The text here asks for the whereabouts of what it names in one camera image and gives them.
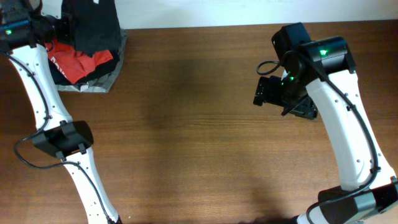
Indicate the grey folded garment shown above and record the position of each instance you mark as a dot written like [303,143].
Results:
[104,83]

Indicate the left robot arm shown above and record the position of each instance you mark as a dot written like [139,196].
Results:
[29,31]

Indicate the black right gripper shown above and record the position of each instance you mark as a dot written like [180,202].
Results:
[267,91]

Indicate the orange folded t-shirt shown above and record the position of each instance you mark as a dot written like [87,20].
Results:
[77,63]

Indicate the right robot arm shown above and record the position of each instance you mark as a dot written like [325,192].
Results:
[320,79]

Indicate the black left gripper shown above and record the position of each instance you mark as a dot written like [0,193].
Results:
[68,27]

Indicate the dark green t-shirt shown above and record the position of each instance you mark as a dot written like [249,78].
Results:
[94,25]

